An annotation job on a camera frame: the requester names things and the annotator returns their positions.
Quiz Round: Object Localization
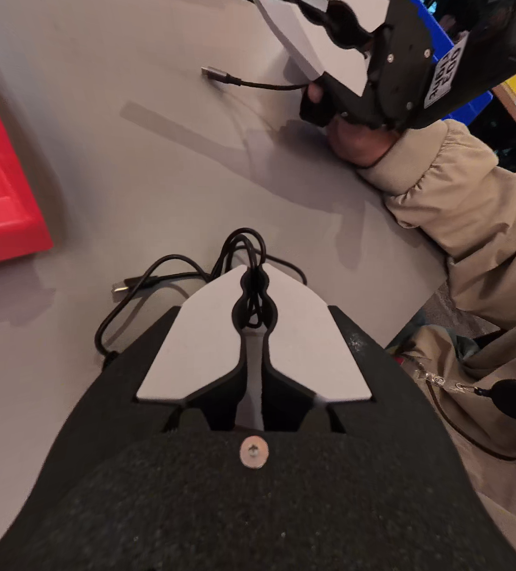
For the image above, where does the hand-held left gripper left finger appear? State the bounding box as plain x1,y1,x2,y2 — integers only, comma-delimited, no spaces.
136,264,253,432

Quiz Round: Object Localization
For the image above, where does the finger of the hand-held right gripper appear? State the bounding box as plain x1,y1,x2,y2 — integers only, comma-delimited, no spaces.
327,0,391,34
254,0,371,97

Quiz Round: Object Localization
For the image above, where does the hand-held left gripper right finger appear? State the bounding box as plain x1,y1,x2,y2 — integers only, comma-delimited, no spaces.
253,262,373,432

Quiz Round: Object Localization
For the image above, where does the black USB cable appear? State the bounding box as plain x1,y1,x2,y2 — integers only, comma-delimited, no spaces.
94,228,309,372
200,66,311,92

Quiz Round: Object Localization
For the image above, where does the person's right forearm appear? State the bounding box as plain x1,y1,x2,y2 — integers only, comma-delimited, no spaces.
358,120,516,333

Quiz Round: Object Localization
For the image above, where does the grey desk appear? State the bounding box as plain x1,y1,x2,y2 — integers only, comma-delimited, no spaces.
0,0,449,564

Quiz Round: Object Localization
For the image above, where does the person's right hand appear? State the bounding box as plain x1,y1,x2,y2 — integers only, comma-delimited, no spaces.
307,83,401,169

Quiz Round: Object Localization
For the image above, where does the blue plastic bin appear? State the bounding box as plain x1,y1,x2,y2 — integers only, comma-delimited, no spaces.
411,0,494,126

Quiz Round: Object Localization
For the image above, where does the person's beige jacket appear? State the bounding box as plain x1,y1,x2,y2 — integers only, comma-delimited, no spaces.
385,312,516,571

